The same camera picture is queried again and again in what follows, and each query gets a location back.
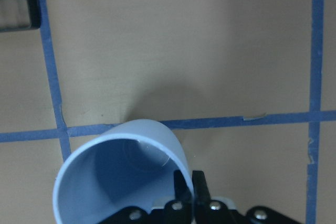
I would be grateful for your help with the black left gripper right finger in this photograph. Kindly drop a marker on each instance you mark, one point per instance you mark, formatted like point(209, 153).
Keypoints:
point(201, 191)

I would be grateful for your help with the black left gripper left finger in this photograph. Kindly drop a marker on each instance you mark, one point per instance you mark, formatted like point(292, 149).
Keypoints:
point(181, 191)

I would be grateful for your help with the light blue plastic cup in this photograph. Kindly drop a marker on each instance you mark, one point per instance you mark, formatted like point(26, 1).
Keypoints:
point(132, 164)

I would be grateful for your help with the black mug rack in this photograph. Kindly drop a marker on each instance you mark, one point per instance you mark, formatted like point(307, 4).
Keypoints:
point(18, 15)

